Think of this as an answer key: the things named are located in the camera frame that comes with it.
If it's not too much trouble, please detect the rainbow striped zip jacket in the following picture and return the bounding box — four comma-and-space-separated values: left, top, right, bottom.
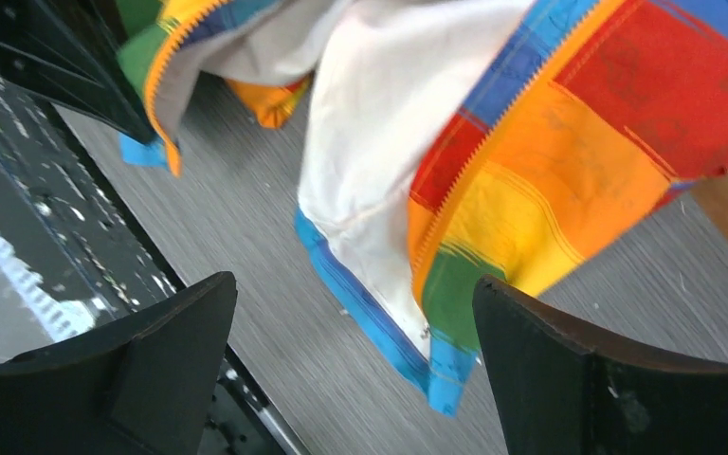
118, 1, 728, 415

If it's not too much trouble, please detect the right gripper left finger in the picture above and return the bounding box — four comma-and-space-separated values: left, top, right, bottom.
0, 271, 238, 454

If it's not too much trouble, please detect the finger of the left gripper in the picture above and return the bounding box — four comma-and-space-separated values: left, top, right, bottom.
0, 1, 156, 143

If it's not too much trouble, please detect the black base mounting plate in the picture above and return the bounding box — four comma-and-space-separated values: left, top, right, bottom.
0, 78, 307, 454

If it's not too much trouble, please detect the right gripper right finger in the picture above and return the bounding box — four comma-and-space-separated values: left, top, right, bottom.
472, 275, 728, 454

